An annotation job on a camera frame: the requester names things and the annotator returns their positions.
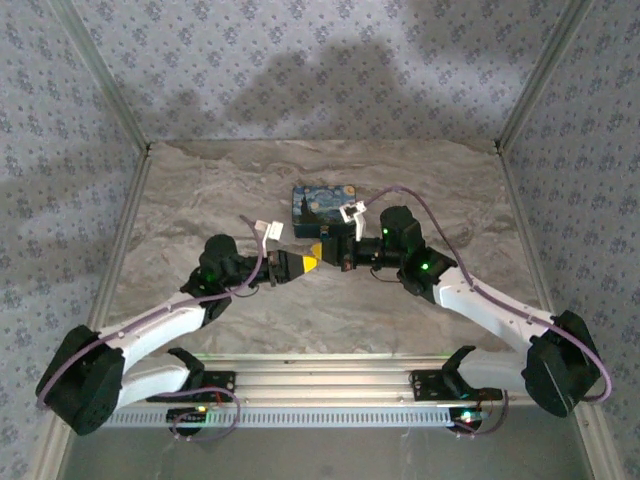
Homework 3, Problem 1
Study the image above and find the starry night painted box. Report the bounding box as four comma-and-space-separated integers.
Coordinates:
291, 184, 357, 240

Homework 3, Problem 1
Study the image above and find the black controller board green light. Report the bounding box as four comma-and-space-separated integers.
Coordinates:
448, 407, 489, 431
167, 407, 211, 426

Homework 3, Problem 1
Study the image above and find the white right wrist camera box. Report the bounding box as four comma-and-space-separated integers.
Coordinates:
338, 200, 367, 240

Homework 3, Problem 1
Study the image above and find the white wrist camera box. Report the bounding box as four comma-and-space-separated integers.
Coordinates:
338, 200, 367, 240
253, 219, 286, 242

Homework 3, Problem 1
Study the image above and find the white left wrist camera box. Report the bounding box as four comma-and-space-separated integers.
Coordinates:
253, 219, 286, 242

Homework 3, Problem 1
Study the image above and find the aluminium table side rail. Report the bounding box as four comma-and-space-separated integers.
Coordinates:
87, 147, 154, 329
497, 144, 559, 321

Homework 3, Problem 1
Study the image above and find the aluminium mounting rail beam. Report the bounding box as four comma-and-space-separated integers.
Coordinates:
114, 353, 531, 404

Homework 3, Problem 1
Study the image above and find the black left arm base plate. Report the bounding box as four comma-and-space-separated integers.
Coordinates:
145, 370, 237, 402

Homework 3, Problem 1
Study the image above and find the slotted grey cable duct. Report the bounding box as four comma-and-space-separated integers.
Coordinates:
102, 405, 551, 429

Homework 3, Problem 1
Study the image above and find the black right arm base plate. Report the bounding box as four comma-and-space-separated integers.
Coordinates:
408, 368, 504, 401

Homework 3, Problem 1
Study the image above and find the aluminium frame corner post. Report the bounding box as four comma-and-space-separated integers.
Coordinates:
49, 0, 153, 154
493, 0, 594, 154

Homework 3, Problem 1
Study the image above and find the aluminium frame leg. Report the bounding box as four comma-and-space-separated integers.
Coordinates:
572, 404, 626, 480
29, 419, 76, 480

